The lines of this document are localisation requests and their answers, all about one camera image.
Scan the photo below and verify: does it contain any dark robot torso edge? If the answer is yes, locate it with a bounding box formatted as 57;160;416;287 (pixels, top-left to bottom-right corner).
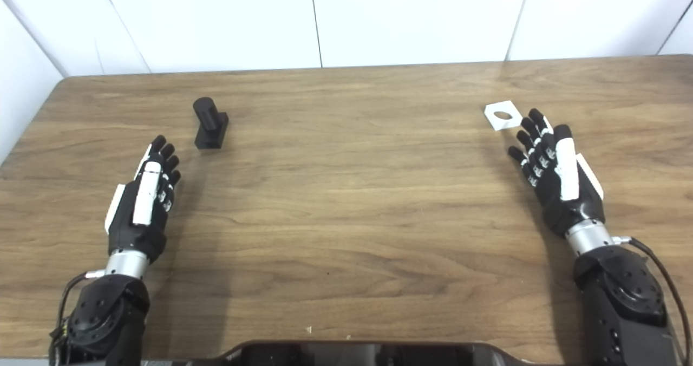
142;341;547;366

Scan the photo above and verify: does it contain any white square piece with hole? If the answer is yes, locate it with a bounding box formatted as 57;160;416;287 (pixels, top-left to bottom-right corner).
484;101;523;132

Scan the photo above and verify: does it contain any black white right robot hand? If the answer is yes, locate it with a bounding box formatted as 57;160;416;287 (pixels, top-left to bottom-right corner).
507;108;605;238

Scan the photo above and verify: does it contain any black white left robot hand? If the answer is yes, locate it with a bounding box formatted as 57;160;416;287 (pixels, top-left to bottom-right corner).
104;135;182;264

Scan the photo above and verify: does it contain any thick black right wrist cable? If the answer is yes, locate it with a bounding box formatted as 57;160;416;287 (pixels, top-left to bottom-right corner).
612;236;693;366

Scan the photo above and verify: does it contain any black peg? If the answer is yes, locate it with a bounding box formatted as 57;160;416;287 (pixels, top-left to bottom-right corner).
193;97;230;150

